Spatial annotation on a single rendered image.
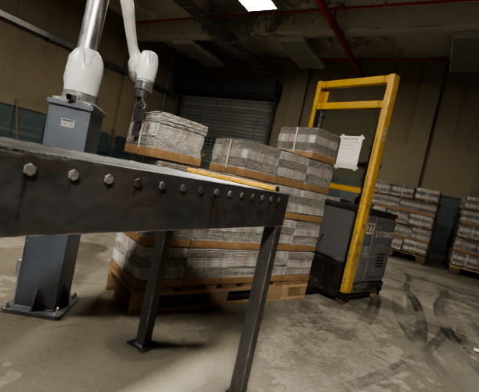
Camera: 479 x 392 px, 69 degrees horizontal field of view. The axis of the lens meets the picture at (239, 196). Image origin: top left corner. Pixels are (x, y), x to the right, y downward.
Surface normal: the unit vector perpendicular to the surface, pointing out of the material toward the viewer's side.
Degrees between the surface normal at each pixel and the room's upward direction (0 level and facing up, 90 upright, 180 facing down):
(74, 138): 90
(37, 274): 90
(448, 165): 90
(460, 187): 90
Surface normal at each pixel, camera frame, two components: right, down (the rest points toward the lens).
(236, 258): 0.62, 0.18
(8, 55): 0.84, 0.20
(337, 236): -0.75, -0.12
